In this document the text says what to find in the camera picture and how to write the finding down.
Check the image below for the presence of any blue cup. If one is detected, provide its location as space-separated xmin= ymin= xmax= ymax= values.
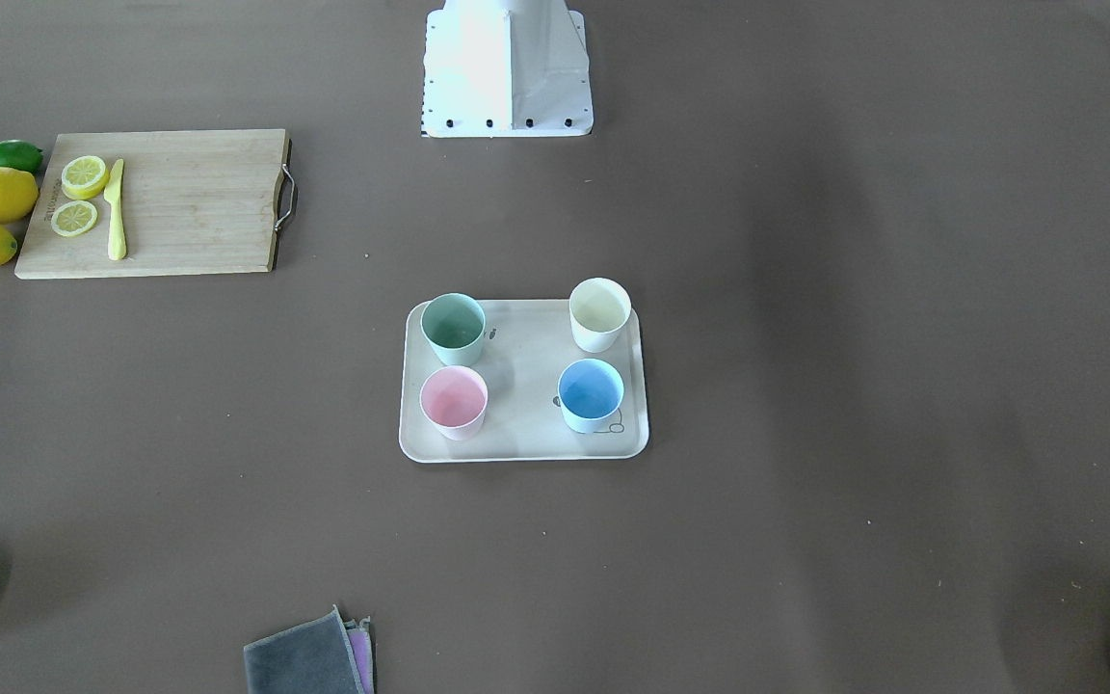
xmin=558 ymin=359 xmax=625 ymax=434

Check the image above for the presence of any cream white cup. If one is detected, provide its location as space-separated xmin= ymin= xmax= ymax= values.
xmin=568 ymin=278 xmax=633 ymax=353

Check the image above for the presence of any green cup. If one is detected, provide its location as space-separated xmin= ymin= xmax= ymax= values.
xmin=420 ymin=293 xmax=488 ymax=368

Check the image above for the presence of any pink cup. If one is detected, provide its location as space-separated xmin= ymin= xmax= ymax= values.
xmin=418 ymin=365 xmax=490 ymax=440

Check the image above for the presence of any cream rectangular tray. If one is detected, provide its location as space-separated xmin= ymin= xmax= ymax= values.
xmin=398 ymin=299 xmax=650 ymax=463

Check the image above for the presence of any grey folded cloth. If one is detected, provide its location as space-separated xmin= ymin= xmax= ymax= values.
xmin=243 ymin=607 xmax=376 ymax=693

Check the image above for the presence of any wooden cutting board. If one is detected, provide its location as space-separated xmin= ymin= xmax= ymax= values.
xmin=14 ymin=128 xmax=290 ymax=280

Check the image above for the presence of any yellow plastic knife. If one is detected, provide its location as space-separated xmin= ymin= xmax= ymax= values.
xmin=102 ymin=159 xmax=127 ymax=262

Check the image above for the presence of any lemon half slice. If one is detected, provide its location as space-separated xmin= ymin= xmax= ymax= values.
xmin=59 ymin=155 xmax=111 ymax=200
xmin=49 ymin=200 xmax=98 ymax=238

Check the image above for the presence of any green lime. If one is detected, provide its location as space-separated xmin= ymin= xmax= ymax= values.
xmin=0 ymin=140 xmax=44 ymax=174

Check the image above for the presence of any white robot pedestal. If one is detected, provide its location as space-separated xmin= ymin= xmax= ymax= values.
xmin=420 ymin=1 xmax=595 ymax=138

